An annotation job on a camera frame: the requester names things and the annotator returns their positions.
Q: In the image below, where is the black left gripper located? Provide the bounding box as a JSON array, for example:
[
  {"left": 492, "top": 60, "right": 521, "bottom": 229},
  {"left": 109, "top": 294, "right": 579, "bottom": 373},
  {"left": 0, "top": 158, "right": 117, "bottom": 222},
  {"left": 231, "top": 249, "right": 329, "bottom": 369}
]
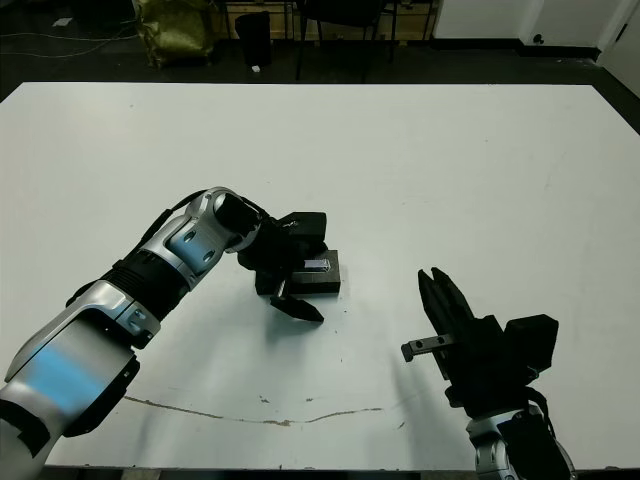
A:
[{"left": 237, "top": 217, "right": 332, "bottom": 324}]

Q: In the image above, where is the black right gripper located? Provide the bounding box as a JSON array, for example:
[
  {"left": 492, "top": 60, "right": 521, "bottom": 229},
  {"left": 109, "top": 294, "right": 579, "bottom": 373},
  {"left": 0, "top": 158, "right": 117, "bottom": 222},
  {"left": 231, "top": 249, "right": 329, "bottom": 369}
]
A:
[{"left": 401, "top": 267, "right": 532, "bottom": 418}]

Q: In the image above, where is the black printed box lid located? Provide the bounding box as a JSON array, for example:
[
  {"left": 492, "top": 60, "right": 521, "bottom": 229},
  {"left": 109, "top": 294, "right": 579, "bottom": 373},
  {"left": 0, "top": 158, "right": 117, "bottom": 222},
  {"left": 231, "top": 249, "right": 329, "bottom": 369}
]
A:
[{"left": 288, "top": 249, "right": 347, "bottom": 296}]

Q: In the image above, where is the wooden desk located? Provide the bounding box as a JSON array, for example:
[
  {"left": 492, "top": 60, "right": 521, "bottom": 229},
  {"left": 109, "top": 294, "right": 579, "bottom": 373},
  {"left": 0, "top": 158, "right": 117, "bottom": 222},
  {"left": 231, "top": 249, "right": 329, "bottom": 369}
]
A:
[{"left": 224, "top": 0, "right": 437, "bottom": 42}]

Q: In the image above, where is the black chair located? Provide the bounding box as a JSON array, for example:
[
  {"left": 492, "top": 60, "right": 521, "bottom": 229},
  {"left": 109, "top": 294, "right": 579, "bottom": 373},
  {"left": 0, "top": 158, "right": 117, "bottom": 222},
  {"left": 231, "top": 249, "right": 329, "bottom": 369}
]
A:
[{"left": 294, "top": 0, "right": 399, "bottom": 83}]

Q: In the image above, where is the yellow green bag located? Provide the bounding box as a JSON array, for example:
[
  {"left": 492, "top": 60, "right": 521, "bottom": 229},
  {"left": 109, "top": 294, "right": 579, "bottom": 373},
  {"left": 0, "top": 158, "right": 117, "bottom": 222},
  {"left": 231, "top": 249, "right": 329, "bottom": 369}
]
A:
[{"left": 137, "top": 0, "right": 219, "bottom": 70}]

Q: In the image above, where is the white door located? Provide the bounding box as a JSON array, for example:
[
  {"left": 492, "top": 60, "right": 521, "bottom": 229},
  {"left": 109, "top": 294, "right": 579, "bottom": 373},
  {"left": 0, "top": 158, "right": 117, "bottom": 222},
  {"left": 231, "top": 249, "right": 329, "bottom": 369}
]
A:
[{"left": 599, "top": 0, "right": 640, "bottom": 99}]

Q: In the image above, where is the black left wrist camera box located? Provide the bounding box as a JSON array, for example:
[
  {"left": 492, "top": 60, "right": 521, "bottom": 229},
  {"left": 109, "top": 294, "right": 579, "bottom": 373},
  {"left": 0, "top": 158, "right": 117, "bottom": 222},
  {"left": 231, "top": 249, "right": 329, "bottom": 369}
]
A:
[{"left": 283, "top": 211, "right": 329, "bottom": 240}]

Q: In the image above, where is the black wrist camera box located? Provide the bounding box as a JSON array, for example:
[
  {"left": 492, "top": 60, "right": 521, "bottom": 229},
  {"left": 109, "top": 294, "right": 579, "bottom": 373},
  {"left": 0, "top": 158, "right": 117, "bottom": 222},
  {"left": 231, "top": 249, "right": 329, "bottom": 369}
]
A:
[
  {"left": 503, "top": 313, "right": 561, "bottom": 374},
  {"left": 283, "top": 211, "right": 329, "bottom": 240}
]

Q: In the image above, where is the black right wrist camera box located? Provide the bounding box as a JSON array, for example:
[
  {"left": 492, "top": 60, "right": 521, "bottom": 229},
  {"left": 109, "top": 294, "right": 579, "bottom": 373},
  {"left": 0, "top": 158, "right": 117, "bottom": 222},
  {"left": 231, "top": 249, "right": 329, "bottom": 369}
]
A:
[{"left": 503, "top": 313, "right": 561, "bottom": 374}]

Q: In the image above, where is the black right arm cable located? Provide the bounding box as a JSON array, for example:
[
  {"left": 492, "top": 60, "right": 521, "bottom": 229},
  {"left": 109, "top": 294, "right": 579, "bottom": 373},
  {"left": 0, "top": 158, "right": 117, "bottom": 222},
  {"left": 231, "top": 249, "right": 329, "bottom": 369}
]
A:
[{"left": 524, "top": 384, "right": 557, "bottom": 442}]

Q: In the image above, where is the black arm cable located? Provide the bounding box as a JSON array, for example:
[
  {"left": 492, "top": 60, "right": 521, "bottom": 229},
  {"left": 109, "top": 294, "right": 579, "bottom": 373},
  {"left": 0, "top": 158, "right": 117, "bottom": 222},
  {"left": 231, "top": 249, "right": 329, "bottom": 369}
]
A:
[
  {"left": 143, "top": 188, "right": 212, "bottom": 247},
  {"left": 524, "top": 384, "right": 557, "bottom": 442}
]

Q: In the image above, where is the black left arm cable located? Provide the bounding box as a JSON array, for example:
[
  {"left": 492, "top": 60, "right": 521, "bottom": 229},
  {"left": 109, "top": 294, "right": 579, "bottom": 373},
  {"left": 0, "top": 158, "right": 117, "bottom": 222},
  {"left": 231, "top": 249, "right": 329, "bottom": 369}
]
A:
[{"left": 143, "top": 188, "right": 212, "bottom": 247}]

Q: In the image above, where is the thin white floor cable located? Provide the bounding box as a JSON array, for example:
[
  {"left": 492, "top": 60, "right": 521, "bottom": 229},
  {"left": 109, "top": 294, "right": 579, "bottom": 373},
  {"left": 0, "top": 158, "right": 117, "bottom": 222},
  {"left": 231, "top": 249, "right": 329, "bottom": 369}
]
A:
[{"left": 0, "top": 23, "right": 140, "bottom": 59}]

